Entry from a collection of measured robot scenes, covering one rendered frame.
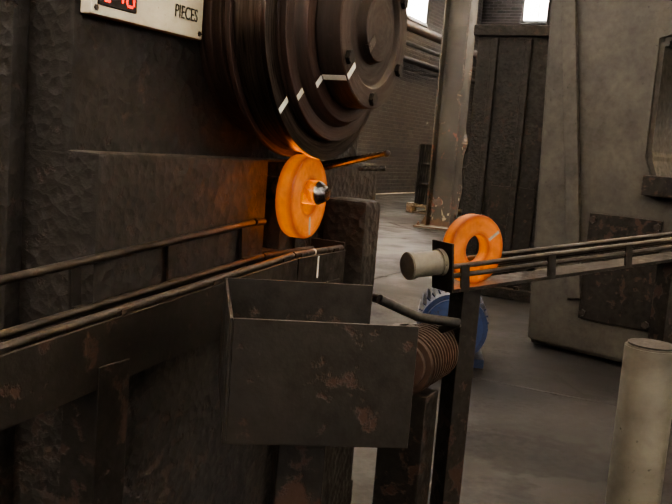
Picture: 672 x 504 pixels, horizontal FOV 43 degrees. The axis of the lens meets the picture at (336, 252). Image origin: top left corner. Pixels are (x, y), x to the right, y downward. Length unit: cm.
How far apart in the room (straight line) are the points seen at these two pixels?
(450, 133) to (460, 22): 130
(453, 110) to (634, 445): 861
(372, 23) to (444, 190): 900
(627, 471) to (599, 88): 243
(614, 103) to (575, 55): 30
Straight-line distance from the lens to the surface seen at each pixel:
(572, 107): 420
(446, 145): 1046
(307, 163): 156
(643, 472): 209
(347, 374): 93
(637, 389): 204
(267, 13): 138
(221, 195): 146
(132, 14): 133
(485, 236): 192
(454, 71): 1051
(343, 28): 142
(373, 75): 156
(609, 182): 413
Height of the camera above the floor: 91
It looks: 7 degrees down
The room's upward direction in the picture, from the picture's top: 5 degrees clockwise
